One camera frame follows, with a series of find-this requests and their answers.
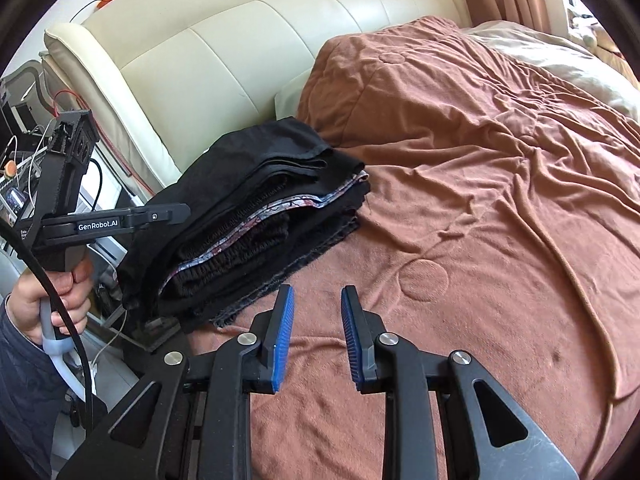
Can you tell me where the person's left forearm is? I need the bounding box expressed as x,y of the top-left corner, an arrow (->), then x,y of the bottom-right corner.
1,309 -> 67,479

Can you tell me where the person's left hand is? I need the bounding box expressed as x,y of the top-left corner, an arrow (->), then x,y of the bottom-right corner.
4,253 -> 97,346

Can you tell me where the stack of folded black clothes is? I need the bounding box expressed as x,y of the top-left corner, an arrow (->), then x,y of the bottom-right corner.
117,117 -> 370,333

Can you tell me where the cream leather headboard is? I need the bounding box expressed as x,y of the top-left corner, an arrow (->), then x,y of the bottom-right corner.
43,0 -> 471,200

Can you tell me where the brown bed blanket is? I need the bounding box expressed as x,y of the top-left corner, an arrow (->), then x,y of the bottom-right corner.
186,14 -> 640,480

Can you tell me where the beige pillow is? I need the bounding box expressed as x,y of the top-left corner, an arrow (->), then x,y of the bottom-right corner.
464,21 -> 639,120

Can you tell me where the black corrugated cable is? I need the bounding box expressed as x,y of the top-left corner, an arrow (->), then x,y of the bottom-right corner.
0,219 -> 97,430

